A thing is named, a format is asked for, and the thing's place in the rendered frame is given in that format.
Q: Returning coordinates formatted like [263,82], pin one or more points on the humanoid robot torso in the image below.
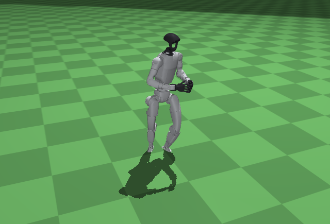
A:
[166,74]

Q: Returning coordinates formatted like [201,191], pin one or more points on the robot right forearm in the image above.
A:
[160,85]

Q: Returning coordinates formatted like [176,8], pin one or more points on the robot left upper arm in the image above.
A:
[180,65]

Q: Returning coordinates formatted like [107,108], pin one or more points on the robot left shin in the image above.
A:
[170,139]

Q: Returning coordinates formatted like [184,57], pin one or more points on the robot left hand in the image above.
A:
[191,85]

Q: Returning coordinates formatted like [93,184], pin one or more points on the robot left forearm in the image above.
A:
[184,77]

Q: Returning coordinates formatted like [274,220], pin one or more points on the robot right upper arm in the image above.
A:
[156,64]

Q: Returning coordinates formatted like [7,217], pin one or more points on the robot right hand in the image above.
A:
[180,87]

